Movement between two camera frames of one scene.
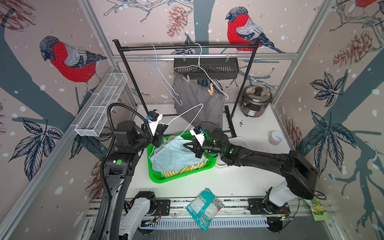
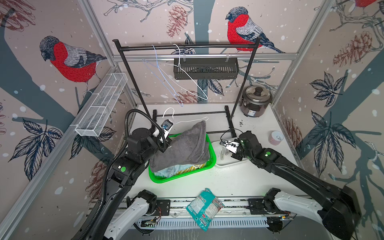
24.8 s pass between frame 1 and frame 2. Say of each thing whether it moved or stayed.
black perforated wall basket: stayed
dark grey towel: moved
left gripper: moved
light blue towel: moved
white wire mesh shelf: stayed
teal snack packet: stayed
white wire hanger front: moved
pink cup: stayed
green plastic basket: stayed
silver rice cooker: stayed
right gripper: moved
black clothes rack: stayed
